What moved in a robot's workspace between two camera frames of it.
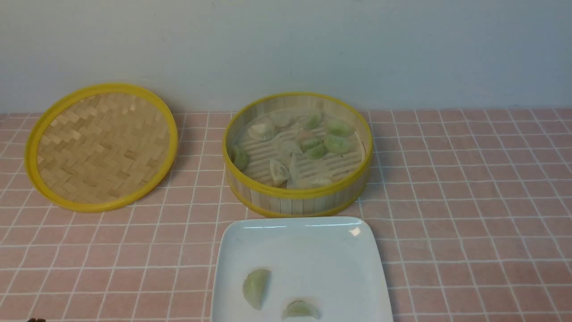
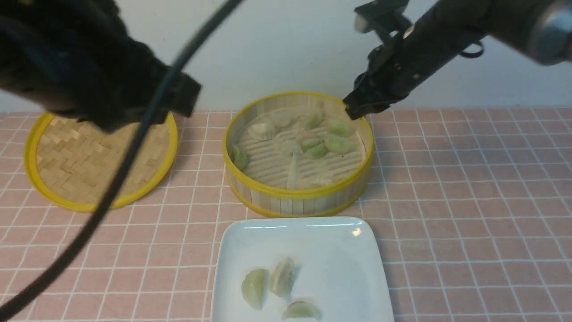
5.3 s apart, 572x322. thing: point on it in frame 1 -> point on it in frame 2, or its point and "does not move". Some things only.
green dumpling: x=255 y=285 does not move
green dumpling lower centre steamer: x=316 y=152 does not move
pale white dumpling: x=278 y=173 -> x=283 y=276
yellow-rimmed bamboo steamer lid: x=101 y=148 does not move
